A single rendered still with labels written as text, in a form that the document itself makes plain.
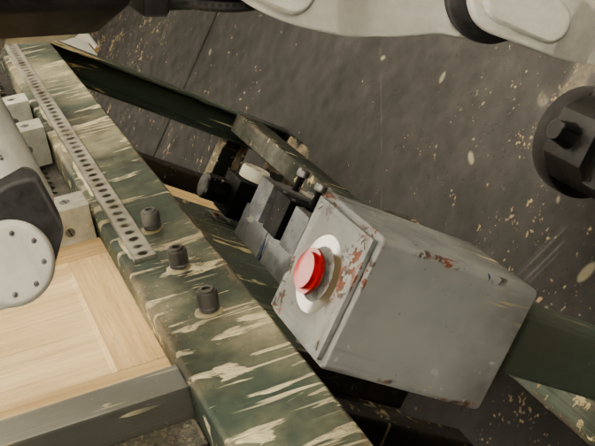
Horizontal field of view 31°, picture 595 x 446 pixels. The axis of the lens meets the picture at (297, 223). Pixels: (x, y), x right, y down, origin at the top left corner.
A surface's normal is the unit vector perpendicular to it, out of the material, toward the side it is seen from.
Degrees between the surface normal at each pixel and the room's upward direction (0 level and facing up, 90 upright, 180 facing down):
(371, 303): 90
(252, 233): 0
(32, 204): 90
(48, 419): 55
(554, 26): 90
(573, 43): 115
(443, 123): 0
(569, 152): 0
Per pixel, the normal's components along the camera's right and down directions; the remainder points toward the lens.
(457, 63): -0.84, -0.29
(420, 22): 0.36, 0.35
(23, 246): 0.48, 0.03
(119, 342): -0.14, -0.90
